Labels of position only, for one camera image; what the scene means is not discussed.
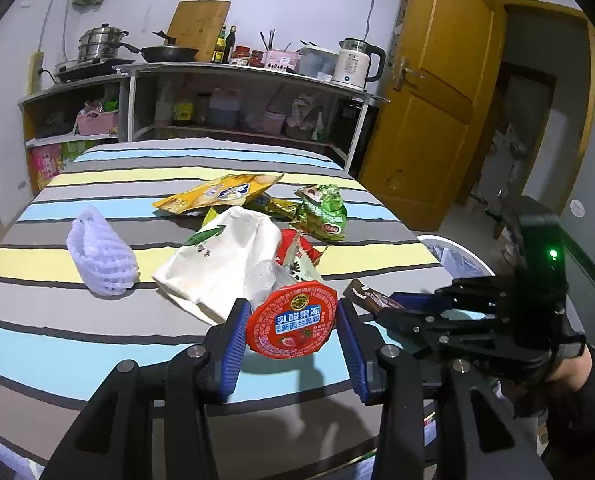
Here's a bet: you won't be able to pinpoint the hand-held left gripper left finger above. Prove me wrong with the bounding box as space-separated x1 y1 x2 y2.
52 297 253 480

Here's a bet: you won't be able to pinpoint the person's right hand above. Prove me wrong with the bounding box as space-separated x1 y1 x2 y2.
546 347 595 387

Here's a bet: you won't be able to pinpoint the yellow wooden door frame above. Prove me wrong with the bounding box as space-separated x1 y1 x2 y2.
457 0 595 206

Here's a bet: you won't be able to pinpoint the brown chocolate wrapper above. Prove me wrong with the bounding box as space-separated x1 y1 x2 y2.
342 278 403 313

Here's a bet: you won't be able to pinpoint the green snack wrapper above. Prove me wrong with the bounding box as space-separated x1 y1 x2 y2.
294 184 348 242

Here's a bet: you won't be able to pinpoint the crumpled plastic bags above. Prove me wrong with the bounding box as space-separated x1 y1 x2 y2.
284 92 328 141

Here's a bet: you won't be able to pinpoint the yellow snack bag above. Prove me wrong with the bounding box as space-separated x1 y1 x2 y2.
151 172 284 217

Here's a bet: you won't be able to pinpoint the steel steamer pot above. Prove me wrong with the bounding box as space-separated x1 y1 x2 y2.
77 23 140 63

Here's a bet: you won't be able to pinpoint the pink plastic bucket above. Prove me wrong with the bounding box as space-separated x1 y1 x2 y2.
263 110 288 136

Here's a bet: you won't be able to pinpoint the wooden cutting board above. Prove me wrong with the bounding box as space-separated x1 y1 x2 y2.
168 0 232 63

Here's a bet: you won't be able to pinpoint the pink utensil box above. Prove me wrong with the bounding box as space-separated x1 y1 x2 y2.
262 49 301 73

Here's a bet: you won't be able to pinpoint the white foam fruit net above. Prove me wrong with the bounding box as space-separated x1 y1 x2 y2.
66 205 140 297

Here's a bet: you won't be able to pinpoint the cooking oil bottle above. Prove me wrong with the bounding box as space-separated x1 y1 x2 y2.
171 87 195 127

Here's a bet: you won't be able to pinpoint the black frying pan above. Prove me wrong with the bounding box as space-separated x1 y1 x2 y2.
138 30 200 64

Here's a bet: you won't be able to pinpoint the clear plastic bin liner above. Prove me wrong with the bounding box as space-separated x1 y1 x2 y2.
425 240 488 278

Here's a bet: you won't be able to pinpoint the metal door handle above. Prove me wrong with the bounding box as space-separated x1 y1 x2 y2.
390 57 423 92

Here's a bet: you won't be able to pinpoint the black induction cooker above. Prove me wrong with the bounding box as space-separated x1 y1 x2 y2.
53 57 135 83

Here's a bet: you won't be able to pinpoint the pink plastic basket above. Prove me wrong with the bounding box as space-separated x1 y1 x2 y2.
76 110 120 137

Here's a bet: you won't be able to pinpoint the yellow-label oil bottle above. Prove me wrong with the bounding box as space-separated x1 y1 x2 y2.
213 25 228 64

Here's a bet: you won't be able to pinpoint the striped bed sheet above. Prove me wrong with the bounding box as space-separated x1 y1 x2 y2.
0 140 445 480

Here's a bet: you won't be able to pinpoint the small metal shelf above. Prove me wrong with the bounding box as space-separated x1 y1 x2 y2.
18 74 128 148

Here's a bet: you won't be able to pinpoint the yellow wooden door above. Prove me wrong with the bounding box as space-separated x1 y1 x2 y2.
357 0 508 233

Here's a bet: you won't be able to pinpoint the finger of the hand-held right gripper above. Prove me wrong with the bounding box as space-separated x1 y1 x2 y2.
376 307 509 362
390 276 518 322

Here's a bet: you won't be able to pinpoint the clear plastic container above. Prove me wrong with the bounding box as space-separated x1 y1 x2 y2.
297 45 339 78

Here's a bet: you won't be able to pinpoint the person's right forearm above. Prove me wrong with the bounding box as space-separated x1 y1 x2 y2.
540 345 595 480

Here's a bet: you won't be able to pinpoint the pink and green carton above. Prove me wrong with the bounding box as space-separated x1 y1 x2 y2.
27 140 100 193

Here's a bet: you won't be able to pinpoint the white round trash bin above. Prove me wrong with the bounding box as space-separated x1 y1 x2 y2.
417 232 495 281

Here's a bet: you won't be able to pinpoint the translucent plastic jug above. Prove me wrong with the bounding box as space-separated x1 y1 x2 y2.
208 89 241 129

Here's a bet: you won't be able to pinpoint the small yellow wrapper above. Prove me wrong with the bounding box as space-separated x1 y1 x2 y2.
250 194 301 222

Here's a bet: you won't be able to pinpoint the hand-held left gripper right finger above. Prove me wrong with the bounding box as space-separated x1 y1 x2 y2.
336 297 553 480

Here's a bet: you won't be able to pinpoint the large metal shelf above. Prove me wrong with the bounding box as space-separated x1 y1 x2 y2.
120 62 391 171

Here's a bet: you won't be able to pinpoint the white electric kettle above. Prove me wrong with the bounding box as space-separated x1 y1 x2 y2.
331 37 387 86

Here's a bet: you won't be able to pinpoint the red foil wrapper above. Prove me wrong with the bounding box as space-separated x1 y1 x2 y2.
277 228 329 283

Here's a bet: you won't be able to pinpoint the wall power strip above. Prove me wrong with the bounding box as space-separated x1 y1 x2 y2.
30 51 44 95

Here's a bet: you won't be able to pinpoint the red-lid jelly cup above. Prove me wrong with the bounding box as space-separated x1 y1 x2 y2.
244 260 339 361

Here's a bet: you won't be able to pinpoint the white paper tea bag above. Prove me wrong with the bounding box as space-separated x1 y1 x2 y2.
152 206 283 325

